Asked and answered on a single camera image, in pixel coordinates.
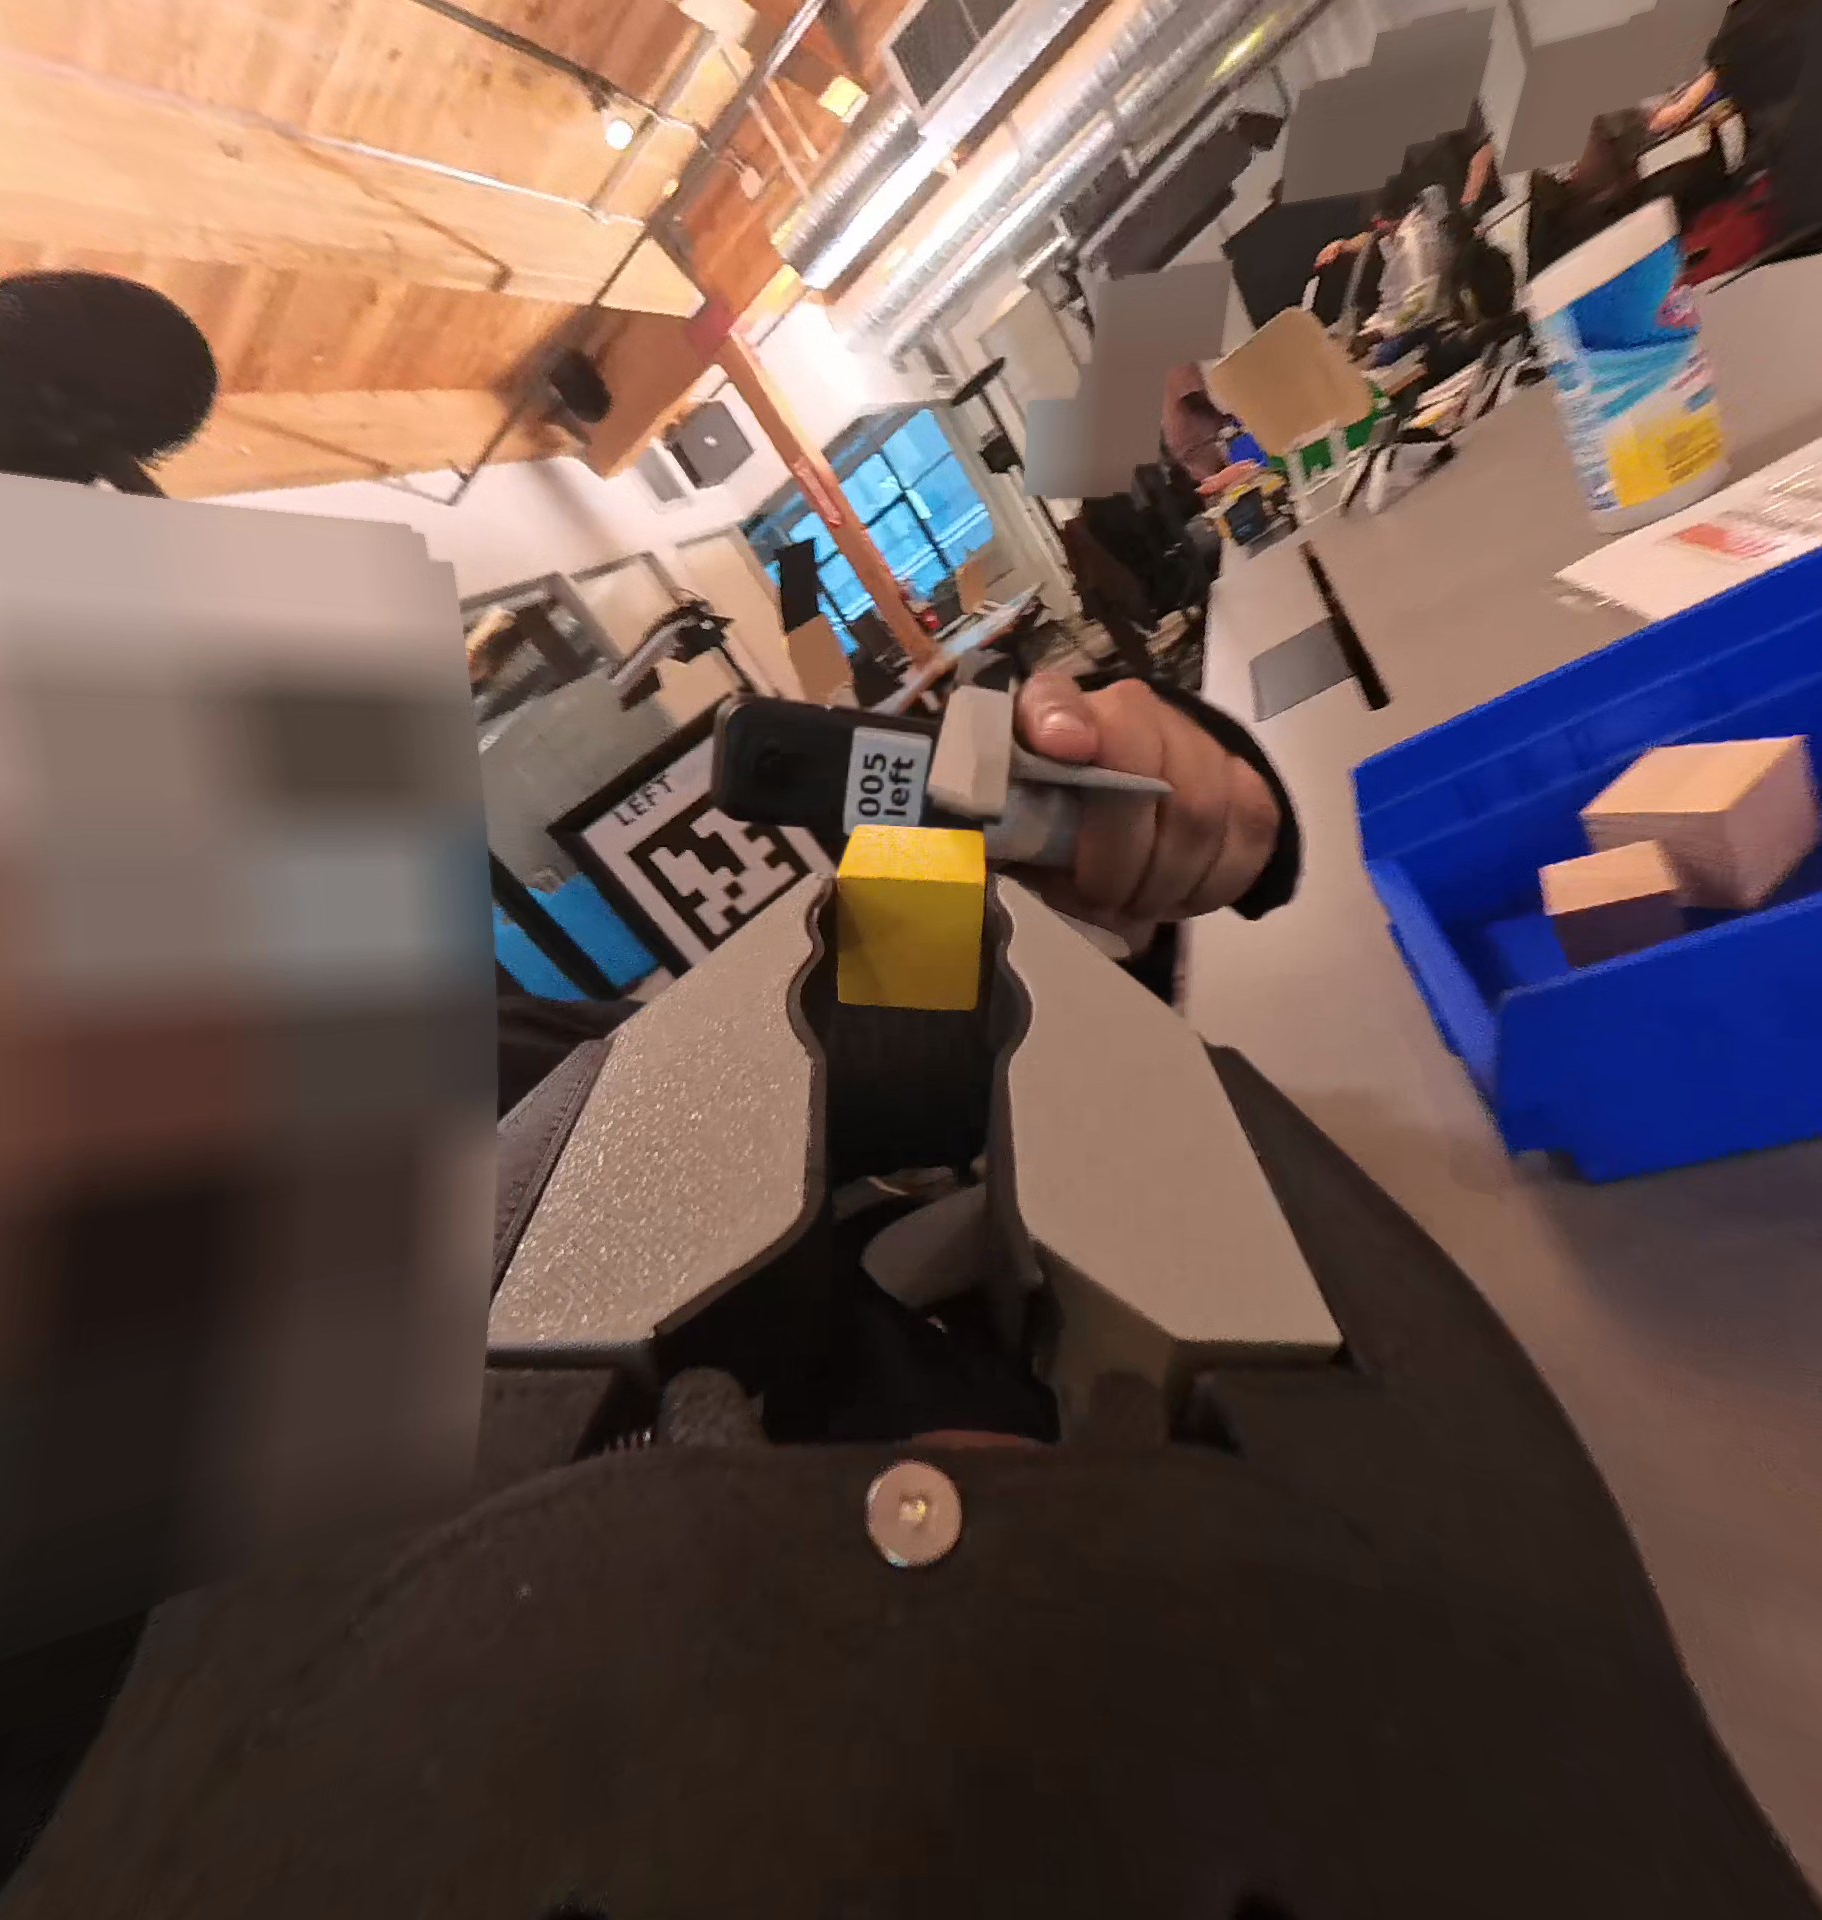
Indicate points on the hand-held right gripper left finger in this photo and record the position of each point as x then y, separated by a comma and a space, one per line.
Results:
657, 1186

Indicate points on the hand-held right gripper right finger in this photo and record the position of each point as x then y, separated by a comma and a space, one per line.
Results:
1151, 1186

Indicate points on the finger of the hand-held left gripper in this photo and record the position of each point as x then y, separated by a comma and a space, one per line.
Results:
971, 751
1062, 795

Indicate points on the yellow wooden cube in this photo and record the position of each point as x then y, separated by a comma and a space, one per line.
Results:
912, 923

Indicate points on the blue plastic bin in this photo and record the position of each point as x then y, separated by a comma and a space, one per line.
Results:
1601, 975

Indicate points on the medium natural wooden cube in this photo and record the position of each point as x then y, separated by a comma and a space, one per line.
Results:
1608, 900

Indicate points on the large natural wooden cube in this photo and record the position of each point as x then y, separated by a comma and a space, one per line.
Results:
1706, 818

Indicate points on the grey desk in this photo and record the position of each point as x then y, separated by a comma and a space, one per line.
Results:
1526, 1350

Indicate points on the person's left hand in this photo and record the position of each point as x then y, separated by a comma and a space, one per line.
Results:
1167, 811

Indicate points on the framed black-white marker sign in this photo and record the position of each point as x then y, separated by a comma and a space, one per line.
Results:
686, 870

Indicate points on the green box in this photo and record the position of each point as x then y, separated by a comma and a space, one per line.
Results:
1323, 458

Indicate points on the black round ceiling fixture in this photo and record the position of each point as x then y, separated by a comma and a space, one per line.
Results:
576, 386

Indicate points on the tan wooden board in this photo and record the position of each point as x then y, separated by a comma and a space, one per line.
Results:
1293, 376

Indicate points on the black monitor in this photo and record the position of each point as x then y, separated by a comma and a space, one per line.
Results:
1301, 256

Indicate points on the white ceiling air vent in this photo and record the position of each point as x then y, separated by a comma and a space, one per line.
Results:
942, 46

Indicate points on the printed paper sheet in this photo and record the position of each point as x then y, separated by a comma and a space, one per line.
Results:
1721, 541

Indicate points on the white blue wipes canister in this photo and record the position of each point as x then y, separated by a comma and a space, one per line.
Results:
1632, 376

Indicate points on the person's black hair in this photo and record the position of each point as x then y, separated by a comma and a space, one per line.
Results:
71, 376

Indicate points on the wooden support post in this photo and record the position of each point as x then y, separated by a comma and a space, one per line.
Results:
836, 480

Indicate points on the black wall speaker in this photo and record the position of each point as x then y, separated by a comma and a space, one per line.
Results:
707, 440

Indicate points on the silver ventilation duct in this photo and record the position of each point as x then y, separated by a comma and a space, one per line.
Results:
1001, 151

